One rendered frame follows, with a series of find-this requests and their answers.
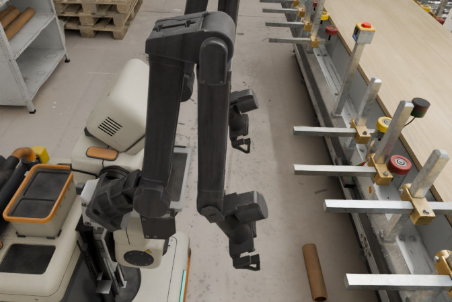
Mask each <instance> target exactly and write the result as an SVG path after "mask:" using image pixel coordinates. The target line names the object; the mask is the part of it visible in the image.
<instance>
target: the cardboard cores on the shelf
mask: <svg viewBox="0 0 452 302"><path fill-rule="evenodd" d="M34 15H35V11H34V9H32V8H31V7H27V8H26V9H25V10H24V11H23V12H22V13H21V12H20V11H19V10H18V9H16V8H15V7H14V6H12V5H10V6H9V7H8V8H6V9H5V10H3V11H2V12H1V13H0V22H1V25H2V27H3V30H4V32H5V35H6V37H7V40H8V41H9V40H10V39H11V38H12V37H13V36H14V35H15V34H16V33H17V32H18V31H19V30H20V29H21V28H22V27H23V26H24V25H25V24H26V23H27V22H28V21H29V20H30V19H31V18H32V17H33V16H34Z"/></svg>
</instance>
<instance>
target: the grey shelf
mask: <svg viewBox="0 0 452 302"><path fill-rule="evenodd" d="M10 5H12V6H14V7H15V8H16V9H18V10H19V11H20V12H21V13H22V12H23V11H24V10H25V9H26V8H27V7H31V8H32V9H34V11H35V15H34V16H33V17H32V18H31V19H30V20H29V21H28V22H27V23H26V24H25V25H24V26H23V27H22V28H21V29H20V30H19V31H18V32H17V33H16V34H15V35H14V36H13V37H12V38H11V39H10V40H9V41H8V40H7V37H6V35H5V32H4V30H3V27H2V25H1V22H0V105H11V106H27V107H28V110H29V113H30V114H35V112H36V109H35V107H34V105H33V103H32V99H33V98H34V96H35V95H36V93H37V91H38V89H39V88H40V86H41V85H42V84H43V83H44V82H45V81H46V80H47V79H48V77H49V76H50V74H51V73H52V72H53V71H54V69H55V68H56V66H57V65H58V64H59V62H60V61H61V59H62V58H63V57H64V56H65V62H66V63H69V62H70V59H69V56H68V54H67V49H66V46H65V42H64V40H63V35H62V32H61V28H60V25H59V21H58V18H57V13H56V11H55V8H54V3H53V1H52V0H0V13H1V12H2V11H3V10H5V9H6V8H8V7H9V6H10ZM50 8H51V9H50ZM51 10H52V12H51ZM55 24H56V25H55ZM57 31H58V33H57ZM58 34H59V35H58ZM61 45H62V46H61ZM1 46H2V47H1ZM62 48H63V49H62Z"/></svg>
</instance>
